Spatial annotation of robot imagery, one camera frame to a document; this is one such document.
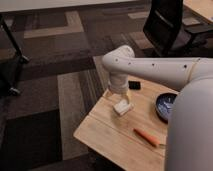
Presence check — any blue ceramic bowl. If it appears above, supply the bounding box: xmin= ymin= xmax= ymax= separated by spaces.
xmin=155 ymin=93 xmax=177 ymax=123

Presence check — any black rectangular block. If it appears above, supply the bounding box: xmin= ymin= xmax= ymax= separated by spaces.
xmin=129 ymin=81 xmax=141 ymax=90

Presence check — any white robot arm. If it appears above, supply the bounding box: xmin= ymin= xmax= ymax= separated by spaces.
xmin=102 ymin=45 xmax=213 ymax=171

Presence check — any white sponge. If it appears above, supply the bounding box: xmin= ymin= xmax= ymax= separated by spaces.
xmin=113 ymin=99 xmax=133 ymax=116

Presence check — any black office chair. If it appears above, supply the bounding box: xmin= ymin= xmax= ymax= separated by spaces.
xmin=143 ymin=0 xmax=213 ymax=57

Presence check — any orange carrot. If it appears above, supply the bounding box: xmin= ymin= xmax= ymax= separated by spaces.
xmin=133 ymin=128 xmax=164 ymax=148

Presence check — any wooden desk in background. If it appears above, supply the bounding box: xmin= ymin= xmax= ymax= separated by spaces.
xmin=183 ymin=0 xmax=213 ymax=23

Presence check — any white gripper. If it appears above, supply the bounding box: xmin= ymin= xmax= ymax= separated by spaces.
xmin=106 ymin=73 xmax=131 ymax=103

